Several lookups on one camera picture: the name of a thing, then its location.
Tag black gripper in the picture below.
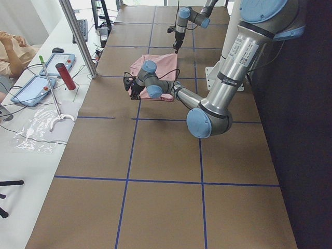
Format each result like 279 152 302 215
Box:
173 31 185 54
130 83 143 100

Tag pink Snoopy t-shirt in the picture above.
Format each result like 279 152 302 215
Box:
129 53 177 102

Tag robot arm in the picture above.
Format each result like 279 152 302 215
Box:
123 1 308 139
167 0 218 54

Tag dark red cylindrical bottle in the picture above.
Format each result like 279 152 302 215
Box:
55 63 76 90

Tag blue teach pendant far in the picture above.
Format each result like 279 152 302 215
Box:
39 53 76 76

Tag blue teach pendant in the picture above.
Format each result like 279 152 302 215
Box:
10 76 50 107
39 53 76 76

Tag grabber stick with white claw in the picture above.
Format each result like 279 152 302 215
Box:
38 56 75 132

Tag black keyboard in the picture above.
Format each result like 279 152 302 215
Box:
77 19 88 42

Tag black computer mouse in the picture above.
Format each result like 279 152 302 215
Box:
52 47 64 53

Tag blue teach pendant near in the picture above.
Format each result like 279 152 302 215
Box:
10 76 50 107

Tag clear plastic bag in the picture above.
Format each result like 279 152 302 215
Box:
13 106 67 153

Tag seated person in beige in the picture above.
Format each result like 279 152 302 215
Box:
0 30 39 104

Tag black tripod legs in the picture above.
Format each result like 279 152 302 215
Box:
0 179 24 220

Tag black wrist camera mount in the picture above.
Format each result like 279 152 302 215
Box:
167 26 176 34
123 77 134 91

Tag black camera cable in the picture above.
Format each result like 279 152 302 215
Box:
123 68 181 81

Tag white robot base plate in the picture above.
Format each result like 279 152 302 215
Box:
205 65 245 92

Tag grey aluminium camera post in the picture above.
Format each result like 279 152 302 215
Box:
59 0 98 79

